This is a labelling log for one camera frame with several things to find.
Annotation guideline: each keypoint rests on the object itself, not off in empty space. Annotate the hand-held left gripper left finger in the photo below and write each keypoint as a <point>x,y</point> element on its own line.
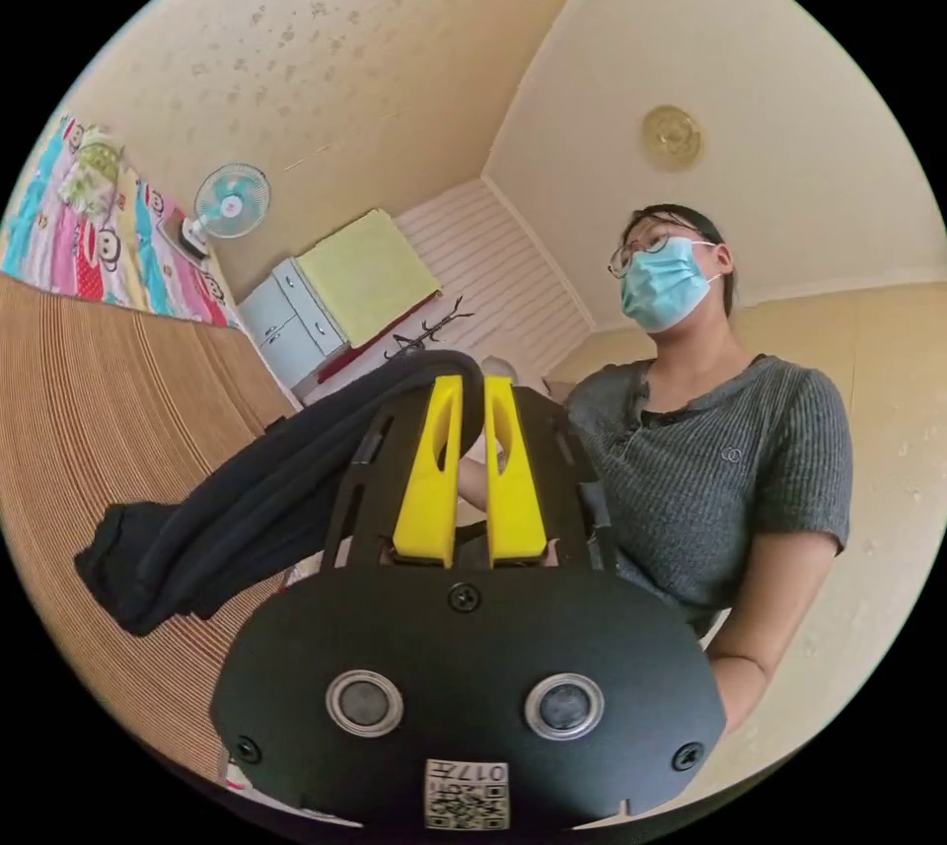
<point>425,490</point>

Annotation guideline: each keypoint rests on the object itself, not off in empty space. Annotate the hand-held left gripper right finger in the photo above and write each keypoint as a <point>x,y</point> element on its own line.
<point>518,497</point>

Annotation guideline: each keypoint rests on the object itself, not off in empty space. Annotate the black long pants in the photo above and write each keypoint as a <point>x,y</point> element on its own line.
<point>222,512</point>

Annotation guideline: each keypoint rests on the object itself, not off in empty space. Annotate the person's body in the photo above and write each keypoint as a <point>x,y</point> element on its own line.
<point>703,475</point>

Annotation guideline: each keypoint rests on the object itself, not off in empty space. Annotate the light blue cupboard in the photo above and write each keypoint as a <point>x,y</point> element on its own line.
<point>292,323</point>

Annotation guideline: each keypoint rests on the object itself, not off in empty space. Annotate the yellow curtain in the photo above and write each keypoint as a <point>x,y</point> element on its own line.
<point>370,275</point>

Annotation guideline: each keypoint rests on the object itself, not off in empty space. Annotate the bed with woven mat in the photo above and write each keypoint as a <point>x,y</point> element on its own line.
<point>111,416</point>

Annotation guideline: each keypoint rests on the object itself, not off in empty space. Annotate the small white and blue fan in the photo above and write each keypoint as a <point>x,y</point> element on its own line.
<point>225,203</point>

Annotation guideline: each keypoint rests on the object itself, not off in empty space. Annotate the round ceiling lamp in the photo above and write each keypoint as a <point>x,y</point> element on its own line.
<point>672,136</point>

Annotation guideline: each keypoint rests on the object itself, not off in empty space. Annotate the pale green patterned pillow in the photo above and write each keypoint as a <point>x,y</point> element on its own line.
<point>92,170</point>

